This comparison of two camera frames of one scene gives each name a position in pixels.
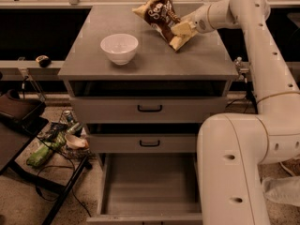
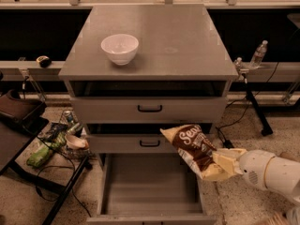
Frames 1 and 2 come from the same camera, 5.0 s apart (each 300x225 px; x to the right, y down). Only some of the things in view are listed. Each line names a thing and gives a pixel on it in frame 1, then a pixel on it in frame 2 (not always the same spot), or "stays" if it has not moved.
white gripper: x=199 y=22 → x=254 y=168
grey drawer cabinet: x=143 y=103 stays
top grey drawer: x=152 y=110 stays
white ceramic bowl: x=120 y=48 stays
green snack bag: x=42 y=152 stays
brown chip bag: x=158 y=11 → x=192 y=142
